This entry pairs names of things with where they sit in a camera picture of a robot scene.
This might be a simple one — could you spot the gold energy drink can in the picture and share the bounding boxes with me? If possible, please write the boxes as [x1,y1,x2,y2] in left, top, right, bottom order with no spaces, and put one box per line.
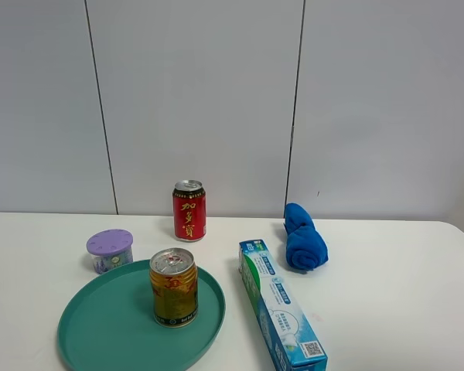
[149,247,198,328]

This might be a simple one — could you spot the red herbal tea can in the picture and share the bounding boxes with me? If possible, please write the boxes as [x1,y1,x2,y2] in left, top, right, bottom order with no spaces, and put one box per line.
[172,180,206,242]

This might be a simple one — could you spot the rolled blue towel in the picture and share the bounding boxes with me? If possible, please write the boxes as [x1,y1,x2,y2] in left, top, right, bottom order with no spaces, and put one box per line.
[284,203,329,271]

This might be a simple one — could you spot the purple lid air freshener jar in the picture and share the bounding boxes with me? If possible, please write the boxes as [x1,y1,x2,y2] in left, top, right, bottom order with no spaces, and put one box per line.
[86,229,133,274]

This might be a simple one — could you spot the blue green toothpaste box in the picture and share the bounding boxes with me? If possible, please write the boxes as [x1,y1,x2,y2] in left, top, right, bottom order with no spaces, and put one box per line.
[239,240,328,371]

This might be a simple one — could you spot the teal round plate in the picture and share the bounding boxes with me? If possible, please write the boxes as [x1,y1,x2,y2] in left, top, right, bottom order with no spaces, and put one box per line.
[57,260,226,370]

